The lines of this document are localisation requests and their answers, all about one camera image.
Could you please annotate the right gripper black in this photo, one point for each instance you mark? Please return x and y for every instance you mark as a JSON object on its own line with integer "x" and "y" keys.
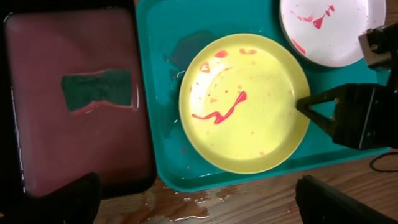
{"x": 367, "y": 118}

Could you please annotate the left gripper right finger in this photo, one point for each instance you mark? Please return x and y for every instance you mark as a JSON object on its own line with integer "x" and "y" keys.
{"x": 320, "y": 203}

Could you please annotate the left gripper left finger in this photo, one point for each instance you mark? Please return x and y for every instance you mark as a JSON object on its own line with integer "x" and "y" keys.
{"x": 75, "y": 203}

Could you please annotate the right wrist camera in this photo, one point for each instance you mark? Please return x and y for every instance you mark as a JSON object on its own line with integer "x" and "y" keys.
{"x": 379, "y": 47}

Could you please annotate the white plate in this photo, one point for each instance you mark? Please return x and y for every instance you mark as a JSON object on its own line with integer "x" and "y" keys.
{"x": 326, "y": 32}

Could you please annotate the black tray with red water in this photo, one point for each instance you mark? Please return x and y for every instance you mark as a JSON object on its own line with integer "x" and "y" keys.
{"x": 42, "y": 41}

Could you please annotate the green sponge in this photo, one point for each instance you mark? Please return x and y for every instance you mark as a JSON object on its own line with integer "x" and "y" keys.
{"x": 107, "y": 86}

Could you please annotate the yellow green plate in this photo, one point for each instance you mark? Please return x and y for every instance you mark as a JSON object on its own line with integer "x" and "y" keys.
{"x": 237, "y": 103}

